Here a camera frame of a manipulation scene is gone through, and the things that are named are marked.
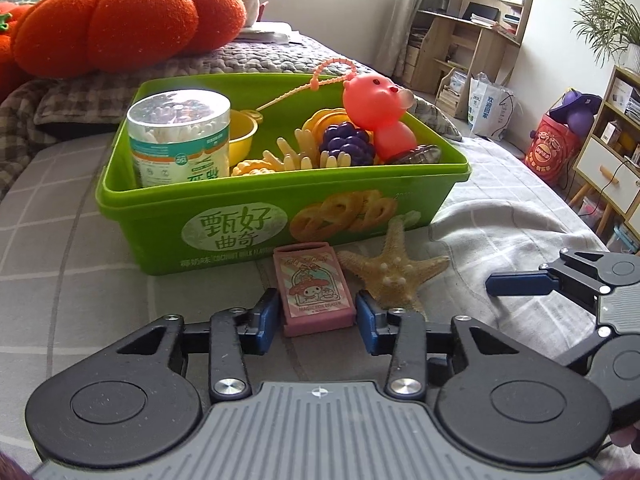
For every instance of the wooden side cabinet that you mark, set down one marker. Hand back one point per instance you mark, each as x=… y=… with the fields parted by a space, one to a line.
x=609 y=160

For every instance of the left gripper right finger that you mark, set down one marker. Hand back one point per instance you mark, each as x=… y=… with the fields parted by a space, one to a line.
x=401 y=334

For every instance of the yellow toy pot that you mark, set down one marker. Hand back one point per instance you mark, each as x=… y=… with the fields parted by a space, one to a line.
x=243 y=126

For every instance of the window curtain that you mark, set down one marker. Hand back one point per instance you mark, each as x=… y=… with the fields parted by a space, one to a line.
x=395 y=34

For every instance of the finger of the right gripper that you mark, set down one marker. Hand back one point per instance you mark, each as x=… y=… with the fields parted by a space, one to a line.
x=576 y=273
x=581 y=353

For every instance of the potted green plant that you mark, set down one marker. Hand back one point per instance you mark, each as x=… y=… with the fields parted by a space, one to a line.
x=610 y=29

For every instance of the wooden desk shelf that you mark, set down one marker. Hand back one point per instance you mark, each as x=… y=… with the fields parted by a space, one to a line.
x=453 y=41

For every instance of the white plush toy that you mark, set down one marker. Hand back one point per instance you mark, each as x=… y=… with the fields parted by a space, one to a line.
x=252 y=8

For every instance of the purple toy grapes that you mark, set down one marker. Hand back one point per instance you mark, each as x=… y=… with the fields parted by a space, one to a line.
x=347 y=138

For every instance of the cotton swab jar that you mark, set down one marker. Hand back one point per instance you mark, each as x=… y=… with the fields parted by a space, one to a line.
x=180 y=136

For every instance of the green plastic cookie box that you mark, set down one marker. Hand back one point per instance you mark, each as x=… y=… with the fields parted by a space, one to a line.
x=191 y=226

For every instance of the large orange pumpkin pillow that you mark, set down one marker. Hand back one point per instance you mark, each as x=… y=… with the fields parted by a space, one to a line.
x=71 y=38

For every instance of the red snack bucket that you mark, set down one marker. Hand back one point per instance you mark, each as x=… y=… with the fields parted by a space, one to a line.
x=553 y=146

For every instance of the pink card box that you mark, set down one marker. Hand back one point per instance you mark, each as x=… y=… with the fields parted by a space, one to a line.
x=314 y=292

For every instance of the cream toy coral piece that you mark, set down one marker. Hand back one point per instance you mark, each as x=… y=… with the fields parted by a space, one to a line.
x=305 y=155

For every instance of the yellow toy corn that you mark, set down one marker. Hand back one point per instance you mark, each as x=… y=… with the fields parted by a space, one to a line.
x=251 y=167

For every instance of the small orange pumpkin pillow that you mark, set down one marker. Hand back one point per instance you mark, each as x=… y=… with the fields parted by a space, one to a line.
x=11 y=75

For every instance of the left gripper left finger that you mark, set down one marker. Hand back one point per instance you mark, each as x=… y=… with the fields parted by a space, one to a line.
x=234 y=334

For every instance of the white paper bag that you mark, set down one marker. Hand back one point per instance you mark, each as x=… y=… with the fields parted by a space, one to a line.
x=490 y=108

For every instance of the beige starfish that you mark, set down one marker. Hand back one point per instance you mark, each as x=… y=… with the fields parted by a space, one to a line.
x=392 y=278

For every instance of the pink rubber pig toy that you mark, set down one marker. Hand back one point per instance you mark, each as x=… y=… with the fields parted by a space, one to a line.
x=372 y=103

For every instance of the leopard hair clip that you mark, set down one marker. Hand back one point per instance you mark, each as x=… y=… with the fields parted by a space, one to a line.
x=421 y=154

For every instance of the purple plush toy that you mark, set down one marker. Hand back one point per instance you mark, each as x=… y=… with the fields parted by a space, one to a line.
x=577 y=111

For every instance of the orange plastic toy cup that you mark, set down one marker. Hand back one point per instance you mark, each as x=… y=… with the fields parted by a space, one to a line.
x=321 y=120

